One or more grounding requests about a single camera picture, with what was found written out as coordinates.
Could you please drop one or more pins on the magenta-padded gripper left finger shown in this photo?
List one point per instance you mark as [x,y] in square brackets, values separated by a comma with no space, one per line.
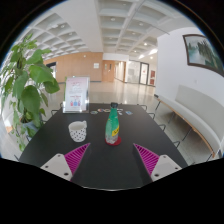
[68,160]

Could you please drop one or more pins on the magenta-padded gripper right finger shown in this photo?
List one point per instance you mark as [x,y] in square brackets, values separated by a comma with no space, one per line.
[155,160]

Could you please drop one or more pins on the green plastic drink bottle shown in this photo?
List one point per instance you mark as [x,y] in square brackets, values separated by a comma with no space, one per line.
[112,125]

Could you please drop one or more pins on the white dotted mug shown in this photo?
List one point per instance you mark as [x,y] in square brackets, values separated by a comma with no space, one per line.
[78,131]

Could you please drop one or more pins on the flat round red coaster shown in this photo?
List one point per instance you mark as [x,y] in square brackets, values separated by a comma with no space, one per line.
[113,143]

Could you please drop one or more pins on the black metal chairs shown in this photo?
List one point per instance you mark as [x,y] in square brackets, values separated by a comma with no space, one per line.
[152,114]

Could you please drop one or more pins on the blue sticker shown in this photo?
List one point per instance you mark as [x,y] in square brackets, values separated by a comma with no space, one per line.
[129,113]

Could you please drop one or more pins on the round green sticker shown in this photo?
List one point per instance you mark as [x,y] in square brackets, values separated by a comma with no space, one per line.
[94,112]

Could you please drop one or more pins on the round multicoloured sticker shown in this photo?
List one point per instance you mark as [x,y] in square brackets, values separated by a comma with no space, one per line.
[100,110]

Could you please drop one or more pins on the round orange sticker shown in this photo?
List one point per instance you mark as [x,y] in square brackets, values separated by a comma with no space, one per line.
[106,110]

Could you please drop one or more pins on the long white bench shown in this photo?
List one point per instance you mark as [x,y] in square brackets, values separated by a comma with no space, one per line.
[200,115]

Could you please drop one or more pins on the clear acrylic sign stand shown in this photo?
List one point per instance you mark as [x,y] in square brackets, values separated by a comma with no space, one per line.
[76,95]

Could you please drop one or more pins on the green leafy potted plant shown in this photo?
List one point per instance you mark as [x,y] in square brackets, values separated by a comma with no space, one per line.
[30,86]

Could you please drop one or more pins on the dark-framed glass door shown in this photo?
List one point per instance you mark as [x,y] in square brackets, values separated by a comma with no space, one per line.
[144,73]

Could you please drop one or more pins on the ceiling lights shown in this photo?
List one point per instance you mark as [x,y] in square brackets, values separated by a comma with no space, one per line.
[145,43]

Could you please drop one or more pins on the framed landscape painting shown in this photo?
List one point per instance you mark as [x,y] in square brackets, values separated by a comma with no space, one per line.
[205,53]

